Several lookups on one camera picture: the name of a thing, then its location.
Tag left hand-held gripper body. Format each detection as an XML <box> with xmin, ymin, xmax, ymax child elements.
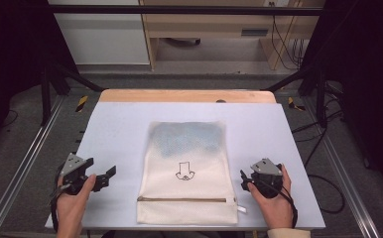
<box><xmin>60</xmin><ymin>152</ymin><xmax>97</xmax><ymax>196</ymax></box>

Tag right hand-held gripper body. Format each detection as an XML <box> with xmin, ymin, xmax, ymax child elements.
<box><xmin>245</xmin><ymin>158</ymin><xmax>285</xmax><ymax>199</ymax></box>

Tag white mesh laundry bag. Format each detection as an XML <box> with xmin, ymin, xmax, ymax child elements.
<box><xmin>136</xmin><ymin>120</ymin><xmax>248</xmax><ymax>226</ymax></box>

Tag person's left hand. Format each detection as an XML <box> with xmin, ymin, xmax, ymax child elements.
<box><xmin>56</xmin><ymin>174</ymin><xmax>97</xmax><ymax>233</ymax></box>

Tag person's right hand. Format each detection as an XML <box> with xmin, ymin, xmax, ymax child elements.
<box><xmin>247</xmin><ymin>164</ymin><xmax>295</xmax><ymax>230</ymax></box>

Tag yellow black tape marker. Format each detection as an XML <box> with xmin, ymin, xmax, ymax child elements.
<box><xmin>287</xmin><ymin>96</ymin><xmax>307</xmax><ymax>112</ymax></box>
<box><xmin>75</xmin><ymin>94</ymin><xmax>90</xmax><ymax>114</ymax></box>

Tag black metal stand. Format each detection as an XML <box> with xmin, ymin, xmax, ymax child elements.
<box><xmin>40</xmin><ymin>61</ymin><xmax>105</xmax><ymax>127</ymax></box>
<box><xmin>262</xmin><ymin>63</ymin><xmax>330</xmax><ymax>129</ymax></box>

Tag white cabinet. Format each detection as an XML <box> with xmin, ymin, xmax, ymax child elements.
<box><xmin>48</xmin><ymin>0</ymin><xmax>151</xmax><ymax>65</ymax></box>

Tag black curtain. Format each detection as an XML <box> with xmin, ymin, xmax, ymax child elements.
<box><xmin>0</xmin><ymin>0</ymin><xmax>78</xmax><ymax>160</ymax></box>
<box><xmin>301</xmin><ymin>0</ymin><xmax>383</xmax><ymax>191</ymax></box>

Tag light wooden desk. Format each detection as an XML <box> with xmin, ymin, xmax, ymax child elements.
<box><xmin>138</xmin><ymin>0</ymin><xmax>326</xmax><ymax>71</ymax></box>

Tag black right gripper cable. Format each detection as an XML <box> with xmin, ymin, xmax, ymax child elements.
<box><xmin>266</xmin><ymin>181</ymin><xmax>299</xmax><ymax>230</ymax></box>

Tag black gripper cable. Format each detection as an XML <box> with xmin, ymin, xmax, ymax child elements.
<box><xmin>266</xmin><ymin>181</ymin><xmax>299</xmax><ymax>230</ymax></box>
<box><xmin>48</xmin><ymin>182</ymin><xmax>72</xmax><ymax>233</ymax></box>

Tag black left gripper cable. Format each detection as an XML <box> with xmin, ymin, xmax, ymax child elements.
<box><xmin>48</xmin><ymin>182</ymin><xmax>72</xmax><ymax>233</ymax></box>

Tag aluminium rail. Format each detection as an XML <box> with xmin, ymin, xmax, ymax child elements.
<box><xmin>0</xmin><ymin>94</ymin><xmax>65</xmax><ymax>238</ymax></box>
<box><xmin>302</xmin><ymin>96</ymin><xmax>383</xmax><ymax>238</ymax></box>

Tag black floor cable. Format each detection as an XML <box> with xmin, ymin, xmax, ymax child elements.
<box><xmin>291</xmin><ymin>108</ymin><xmax>346</xmax><ymax>215</ymax></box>

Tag black hanging cables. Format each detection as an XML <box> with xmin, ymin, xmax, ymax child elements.
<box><xmin>269</xmin><ymin>2</ymin><xmax>306</xmax><ymax>71</ymax></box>

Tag black horizontal frame bar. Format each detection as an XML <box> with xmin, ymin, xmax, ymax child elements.
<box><xmin>47</xmin><ymin>4</ymin><xmax>324</xmax><ymax>17</ymax></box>

